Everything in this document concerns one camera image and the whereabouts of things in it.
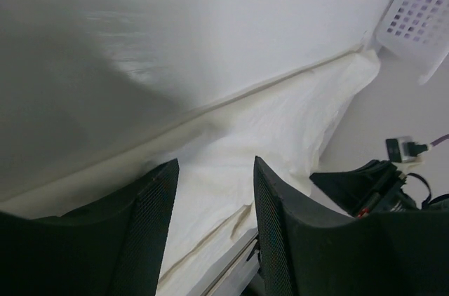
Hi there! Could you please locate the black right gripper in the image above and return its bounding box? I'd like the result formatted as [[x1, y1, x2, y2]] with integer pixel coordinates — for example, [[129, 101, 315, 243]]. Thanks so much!
[[309, 160, 448, 217]]

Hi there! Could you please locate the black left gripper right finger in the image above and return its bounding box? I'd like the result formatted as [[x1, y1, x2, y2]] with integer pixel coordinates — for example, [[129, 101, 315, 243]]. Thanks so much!
[[253, 157, 448, 295]]

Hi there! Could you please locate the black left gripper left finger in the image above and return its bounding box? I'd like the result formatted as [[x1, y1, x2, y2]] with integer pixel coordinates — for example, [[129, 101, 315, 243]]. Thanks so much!
[[1, 159, 179, 295]]

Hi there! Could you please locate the white t shirt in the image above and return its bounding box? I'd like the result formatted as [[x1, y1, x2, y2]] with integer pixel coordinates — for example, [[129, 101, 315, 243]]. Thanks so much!
[[1, 50, 380, 295]]

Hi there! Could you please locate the white plastic basket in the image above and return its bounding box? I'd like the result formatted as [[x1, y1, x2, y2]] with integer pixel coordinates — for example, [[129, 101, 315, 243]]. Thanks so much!
[[375, 0, 448, 85]]

